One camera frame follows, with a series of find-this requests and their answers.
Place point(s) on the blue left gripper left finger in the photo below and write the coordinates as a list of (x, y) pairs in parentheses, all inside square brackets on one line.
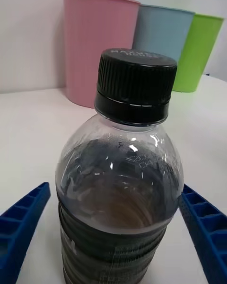
[(16, 232)]

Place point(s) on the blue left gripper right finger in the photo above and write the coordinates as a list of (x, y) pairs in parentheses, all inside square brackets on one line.
[(208, 227)]

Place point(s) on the clear bottle with black cap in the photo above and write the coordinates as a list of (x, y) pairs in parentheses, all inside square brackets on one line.
[(118, 189)]

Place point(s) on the green plastic bin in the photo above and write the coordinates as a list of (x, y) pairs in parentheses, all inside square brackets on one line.
[(196, 54)]

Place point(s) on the pink plastic bin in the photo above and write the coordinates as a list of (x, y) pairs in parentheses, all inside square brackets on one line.
[(94, 52)]

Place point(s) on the pale blue plastic bin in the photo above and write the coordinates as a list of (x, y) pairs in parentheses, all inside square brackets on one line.
[(163, 30)]

